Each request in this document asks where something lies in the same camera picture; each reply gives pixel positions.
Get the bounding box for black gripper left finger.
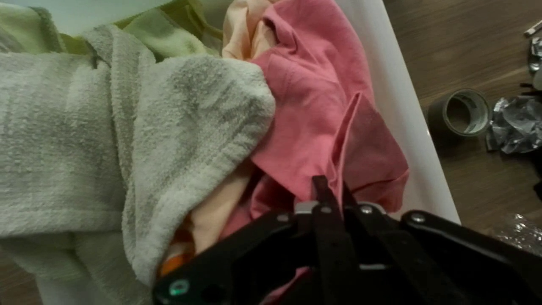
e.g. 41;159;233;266
153;212;297;305

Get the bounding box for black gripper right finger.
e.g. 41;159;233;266
362;203;542;305

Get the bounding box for pink shirt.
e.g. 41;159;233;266
224;0;409;234

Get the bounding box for grey white towel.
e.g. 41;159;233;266
0;27;275;305

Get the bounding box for light green cloth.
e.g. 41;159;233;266
0;0;233;58

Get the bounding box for peach orange printed shirt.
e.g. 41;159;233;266
158;0;277;278

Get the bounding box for white plastic storage bin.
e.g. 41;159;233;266
338;0;461;222

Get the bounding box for crumpled foil wrapper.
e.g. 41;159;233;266
487;95;542;154

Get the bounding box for grey tape roll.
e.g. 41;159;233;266
431;90;490;137

